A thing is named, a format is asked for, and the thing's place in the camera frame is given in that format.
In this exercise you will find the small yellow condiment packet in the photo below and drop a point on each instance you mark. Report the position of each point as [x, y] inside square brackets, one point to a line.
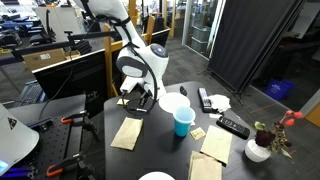
[197, 133]

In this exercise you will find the crumpled white tissue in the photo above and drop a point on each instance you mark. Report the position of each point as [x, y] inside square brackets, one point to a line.
[220, 102]

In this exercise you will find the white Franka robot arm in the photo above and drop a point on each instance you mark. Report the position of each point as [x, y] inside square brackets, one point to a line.
[146, 56]

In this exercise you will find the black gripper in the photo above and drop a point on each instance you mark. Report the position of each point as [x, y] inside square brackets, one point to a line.
[144, 88]

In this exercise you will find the brown paper napkin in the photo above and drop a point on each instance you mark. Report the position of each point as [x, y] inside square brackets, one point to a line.
[216, 143]
[205, 168]
[127, 133]

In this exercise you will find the small white paper slip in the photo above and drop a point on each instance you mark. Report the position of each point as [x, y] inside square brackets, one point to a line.
[215, 116]

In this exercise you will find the wooden door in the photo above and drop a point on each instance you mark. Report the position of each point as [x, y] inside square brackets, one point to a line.
[314, 116]

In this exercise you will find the blue plastic cup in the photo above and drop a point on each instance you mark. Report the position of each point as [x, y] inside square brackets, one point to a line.
[182, 128]

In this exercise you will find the white round vase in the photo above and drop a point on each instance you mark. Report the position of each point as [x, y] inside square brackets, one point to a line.
[256, 152]

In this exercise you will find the small black curved remote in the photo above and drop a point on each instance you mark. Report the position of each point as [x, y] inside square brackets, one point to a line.
[183, 90]

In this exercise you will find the tan condiment packet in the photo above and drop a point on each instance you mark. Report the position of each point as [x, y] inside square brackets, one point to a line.
[120, 102]

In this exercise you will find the black monitor behind easel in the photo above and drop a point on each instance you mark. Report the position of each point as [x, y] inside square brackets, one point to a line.
[161, 37]

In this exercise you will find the blue storage bin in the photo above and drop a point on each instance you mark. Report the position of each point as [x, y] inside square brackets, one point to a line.
[279, 89]

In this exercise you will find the long black TV remote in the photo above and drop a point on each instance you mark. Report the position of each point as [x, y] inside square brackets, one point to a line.
[204, 99]

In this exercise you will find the black marker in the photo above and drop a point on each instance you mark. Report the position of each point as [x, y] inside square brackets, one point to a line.
[138, 109]

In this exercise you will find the short black TV remote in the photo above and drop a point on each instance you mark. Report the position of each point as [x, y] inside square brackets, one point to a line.
[233, 127]

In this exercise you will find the small white paper plate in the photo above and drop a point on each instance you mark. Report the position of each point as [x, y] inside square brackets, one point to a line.
[156, 176]

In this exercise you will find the small pink packet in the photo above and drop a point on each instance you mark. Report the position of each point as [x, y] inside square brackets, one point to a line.
[193, 123]

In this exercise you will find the black boom bar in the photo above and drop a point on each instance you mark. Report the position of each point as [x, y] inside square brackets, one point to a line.
[50, 45]

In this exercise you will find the black office chair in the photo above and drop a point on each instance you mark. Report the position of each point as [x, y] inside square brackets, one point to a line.
[41, 33]

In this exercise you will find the black room divider panel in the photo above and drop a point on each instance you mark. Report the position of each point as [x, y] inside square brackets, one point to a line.
[250, 43]

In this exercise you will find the grey storage bin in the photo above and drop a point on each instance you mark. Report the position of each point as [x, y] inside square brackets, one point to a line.
[199, 46]
[201, 33]

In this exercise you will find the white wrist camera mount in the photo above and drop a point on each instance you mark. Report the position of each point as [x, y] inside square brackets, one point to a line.
[128, 85]

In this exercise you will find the cardboard box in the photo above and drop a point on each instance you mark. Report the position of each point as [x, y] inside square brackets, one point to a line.
[46, 60]

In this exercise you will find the large white paper plate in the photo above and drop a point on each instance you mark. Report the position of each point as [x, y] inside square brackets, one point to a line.
[171, 100]

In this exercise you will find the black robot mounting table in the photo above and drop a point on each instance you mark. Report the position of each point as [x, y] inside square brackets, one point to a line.
[56, 140]

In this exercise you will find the large black monitor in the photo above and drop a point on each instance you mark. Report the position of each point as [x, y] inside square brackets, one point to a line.
[71, 81]

